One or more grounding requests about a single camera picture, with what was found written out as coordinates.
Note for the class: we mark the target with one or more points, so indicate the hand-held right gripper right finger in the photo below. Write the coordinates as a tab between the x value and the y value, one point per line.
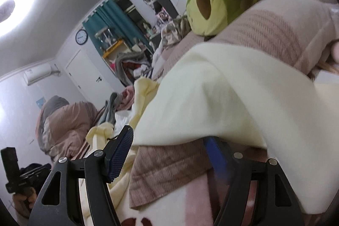
214	158

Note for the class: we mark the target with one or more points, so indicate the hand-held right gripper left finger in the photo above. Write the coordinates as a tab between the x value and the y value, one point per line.
122	152

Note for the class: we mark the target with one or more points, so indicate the cream zip jacket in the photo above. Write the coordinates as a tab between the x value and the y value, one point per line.
212	99

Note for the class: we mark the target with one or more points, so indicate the pile of clothes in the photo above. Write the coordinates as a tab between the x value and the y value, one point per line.
132	67

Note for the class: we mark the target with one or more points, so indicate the person's left hand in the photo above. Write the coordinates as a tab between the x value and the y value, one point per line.
22	200

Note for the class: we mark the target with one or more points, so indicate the pale yellow cloth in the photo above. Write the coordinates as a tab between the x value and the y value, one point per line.
99	136

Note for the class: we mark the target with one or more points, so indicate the pink striped blanket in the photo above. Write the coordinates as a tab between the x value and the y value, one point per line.
84	149

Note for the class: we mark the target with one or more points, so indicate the grey-green cloth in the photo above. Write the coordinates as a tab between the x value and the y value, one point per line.
110	109

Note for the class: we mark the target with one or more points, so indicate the pink knitted cloth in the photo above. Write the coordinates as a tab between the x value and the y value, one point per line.
164	170

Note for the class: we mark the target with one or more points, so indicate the pink and white fleece blanket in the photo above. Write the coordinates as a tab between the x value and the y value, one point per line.
190	204

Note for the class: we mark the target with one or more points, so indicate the bundled pink quilt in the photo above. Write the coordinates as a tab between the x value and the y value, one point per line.
66	125

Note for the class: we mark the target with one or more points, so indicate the grey blanket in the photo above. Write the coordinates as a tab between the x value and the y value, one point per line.
54	104

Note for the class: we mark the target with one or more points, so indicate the white door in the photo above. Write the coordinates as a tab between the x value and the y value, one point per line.
84	75

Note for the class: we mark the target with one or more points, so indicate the white air conditioner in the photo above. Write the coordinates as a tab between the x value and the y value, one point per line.
39	73

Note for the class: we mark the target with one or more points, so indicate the yellow wooden rack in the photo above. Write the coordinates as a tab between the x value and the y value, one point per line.
114	47

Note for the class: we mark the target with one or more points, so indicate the teal curtain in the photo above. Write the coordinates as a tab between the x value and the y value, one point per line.
116	19

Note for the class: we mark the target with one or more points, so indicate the camouflage cloth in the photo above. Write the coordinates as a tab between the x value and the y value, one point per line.
174	27

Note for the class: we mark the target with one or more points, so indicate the pink knitted pillow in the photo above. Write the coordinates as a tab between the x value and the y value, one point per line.
278	27

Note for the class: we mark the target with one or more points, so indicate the round ceiling lamp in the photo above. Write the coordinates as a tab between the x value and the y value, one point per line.
16	1

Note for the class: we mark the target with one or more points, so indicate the blue wall sticker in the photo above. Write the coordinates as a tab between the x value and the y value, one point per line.
40	103

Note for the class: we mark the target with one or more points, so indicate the round wall clock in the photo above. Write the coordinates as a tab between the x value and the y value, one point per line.
81	37

